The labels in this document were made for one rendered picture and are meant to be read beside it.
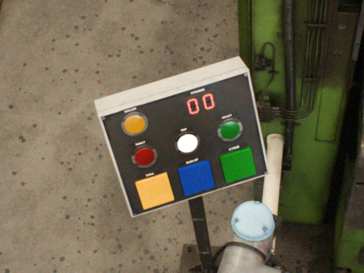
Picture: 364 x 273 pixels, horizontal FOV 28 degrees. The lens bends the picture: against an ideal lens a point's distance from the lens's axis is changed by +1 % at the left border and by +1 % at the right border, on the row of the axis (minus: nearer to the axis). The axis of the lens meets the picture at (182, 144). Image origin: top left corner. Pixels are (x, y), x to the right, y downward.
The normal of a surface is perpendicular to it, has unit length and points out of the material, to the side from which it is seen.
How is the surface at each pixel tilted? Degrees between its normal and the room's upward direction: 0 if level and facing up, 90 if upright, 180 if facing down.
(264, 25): 90
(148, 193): 60
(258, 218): 0
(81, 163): 0
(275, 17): 90
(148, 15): 0
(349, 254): 90
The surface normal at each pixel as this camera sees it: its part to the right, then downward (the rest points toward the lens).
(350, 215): -0.14, 0.87
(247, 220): -0.09, -0.49
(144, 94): -0.22, -0.83
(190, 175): 0.21, 0.47
